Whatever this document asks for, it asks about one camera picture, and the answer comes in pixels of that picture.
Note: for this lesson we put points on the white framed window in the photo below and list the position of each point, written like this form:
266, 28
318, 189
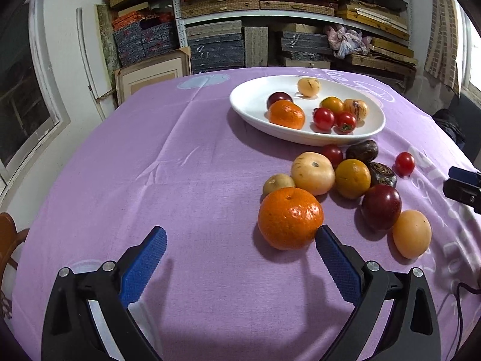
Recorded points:
22, 101

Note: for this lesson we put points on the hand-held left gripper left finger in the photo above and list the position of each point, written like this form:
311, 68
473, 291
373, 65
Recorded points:
144, 267

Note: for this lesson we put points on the white leaning board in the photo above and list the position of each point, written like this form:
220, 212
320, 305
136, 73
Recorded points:
88, 64

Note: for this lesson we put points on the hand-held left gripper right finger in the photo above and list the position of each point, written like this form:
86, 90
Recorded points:
338, 267

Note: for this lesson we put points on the upright woven straw box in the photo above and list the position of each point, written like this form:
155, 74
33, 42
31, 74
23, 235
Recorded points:
256, 47

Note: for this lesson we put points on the large pale yellow fruit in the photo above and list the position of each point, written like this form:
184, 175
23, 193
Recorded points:
312, 173

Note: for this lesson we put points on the dark brown water chestnut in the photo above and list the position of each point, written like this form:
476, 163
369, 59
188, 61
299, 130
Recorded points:
382, 175

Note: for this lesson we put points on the brown wooden chair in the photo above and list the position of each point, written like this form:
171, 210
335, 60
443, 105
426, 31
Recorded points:
7, 233

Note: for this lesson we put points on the grey metal shelf rack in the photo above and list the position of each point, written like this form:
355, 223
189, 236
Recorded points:
179, 26

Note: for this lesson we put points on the stack of dark grey boxes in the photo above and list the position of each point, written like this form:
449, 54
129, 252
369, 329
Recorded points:
216, 52

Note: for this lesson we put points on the pale striped pepino melon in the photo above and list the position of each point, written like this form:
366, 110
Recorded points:
357, 109

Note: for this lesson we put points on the pink white cloth bundle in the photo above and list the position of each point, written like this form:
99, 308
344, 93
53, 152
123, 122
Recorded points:
345, 41

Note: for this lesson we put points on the white oval plate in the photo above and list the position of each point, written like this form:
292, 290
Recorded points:
255, 97

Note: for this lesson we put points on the pile of dark printed boxes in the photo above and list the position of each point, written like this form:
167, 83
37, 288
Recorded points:
304, 43

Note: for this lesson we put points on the pale orange round fruit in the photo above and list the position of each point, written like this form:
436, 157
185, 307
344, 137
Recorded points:
412, 233

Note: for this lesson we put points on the dark red plum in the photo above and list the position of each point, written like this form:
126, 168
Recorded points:
279, 97
381, 207

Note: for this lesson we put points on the stack of yellow wooden boxes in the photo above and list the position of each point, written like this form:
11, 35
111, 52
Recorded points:
375, 17

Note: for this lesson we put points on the orange patterned boxes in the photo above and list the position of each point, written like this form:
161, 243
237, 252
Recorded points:
127, 18

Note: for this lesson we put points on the small brownish round fruit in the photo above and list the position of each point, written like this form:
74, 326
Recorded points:
278, 185

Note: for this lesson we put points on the woven checked curtain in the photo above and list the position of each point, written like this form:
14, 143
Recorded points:
441, 45

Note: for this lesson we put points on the yellow orange tomato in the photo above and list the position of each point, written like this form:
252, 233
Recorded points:
352, 178

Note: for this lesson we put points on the wooden framed panel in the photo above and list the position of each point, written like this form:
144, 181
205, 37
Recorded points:
150, 73

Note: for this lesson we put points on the dark cloth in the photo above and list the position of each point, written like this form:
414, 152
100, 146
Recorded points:
447, 120

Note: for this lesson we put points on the green marbled board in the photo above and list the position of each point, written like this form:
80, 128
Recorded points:
107, 45

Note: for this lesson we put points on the dark brown oblong fruit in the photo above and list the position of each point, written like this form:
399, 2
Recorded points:
362, 151

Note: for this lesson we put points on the stack of blue floral boxes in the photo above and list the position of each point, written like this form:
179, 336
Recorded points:
142, 41

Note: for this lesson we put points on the small yellow tomato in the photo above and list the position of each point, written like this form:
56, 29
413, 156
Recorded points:
332, 104

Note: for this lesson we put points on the purple tablecloth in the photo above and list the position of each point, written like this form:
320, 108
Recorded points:
169, 195

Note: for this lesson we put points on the orange mandarin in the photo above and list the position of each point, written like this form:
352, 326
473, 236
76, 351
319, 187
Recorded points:
286, 114
290, 218

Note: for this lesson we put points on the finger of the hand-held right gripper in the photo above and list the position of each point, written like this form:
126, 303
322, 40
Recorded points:
464, 174
460, 191

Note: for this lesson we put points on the red tomato with green calyx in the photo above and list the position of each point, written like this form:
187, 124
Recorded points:
345, 122

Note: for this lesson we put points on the pale spotted loquat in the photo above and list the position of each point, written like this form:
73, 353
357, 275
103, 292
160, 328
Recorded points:
308, 86

